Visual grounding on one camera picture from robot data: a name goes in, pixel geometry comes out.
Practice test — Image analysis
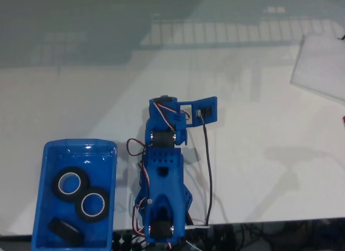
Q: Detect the blue plastic bin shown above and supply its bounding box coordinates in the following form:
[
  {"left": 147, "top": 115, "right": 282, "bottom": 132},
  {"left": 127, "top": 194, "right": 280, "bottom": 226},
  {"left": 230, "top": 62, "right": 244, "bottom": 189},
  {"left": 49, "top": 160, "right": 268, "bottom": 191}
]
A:
[{"left": 30, "top": 138, "right": 118, "bottom": 250}]

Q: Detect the black tape roll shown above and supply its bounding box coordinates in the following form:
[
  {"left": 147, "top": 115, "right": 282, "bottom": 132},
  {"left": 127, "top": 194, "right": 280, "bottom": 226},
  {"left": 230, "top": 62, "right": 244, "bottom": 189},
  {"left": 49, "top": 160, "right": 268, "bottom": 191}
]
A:
[
  {"left": 52, "top": 166, "right": 90, "bottom": 203},
  {"left": 74, "top": 187, "right": 111, "bottom": 223},
  {"left": 47, "top": 216, "right": 84, "bottom": 247}
]

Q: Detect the translucent white sheet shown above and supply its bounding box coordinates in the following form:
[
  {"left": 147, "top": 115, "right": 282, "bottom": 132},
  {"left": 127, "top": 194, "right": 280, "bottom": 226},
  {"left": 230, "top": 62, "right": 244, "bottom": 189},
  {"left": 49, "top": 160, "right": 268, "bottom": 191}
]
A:
[{"left": 289, "top": 33, "right": 345, "bottom": 102}]

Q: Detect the blue camera mount with camera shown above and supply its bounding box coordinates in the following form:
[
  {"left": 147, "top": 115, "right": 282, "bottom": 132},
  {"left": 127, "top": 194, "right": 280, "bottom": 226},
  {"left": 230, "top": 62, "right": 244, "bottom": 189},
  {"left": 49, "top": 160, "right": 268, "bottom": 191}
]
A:
[{"left": 178, "top": 96, "right": 218, "bottom": 127}]

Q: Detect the black table clamp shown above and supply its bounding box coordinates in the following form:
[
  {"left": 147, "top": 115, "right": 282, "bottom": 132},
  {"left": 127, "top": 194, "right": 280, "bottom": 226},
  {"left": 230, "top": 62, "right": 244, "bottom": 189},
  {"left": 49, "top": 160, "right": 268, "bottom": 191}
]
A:
[{"left": 110, "top": 232, "right": 143, "bottom": 251}]

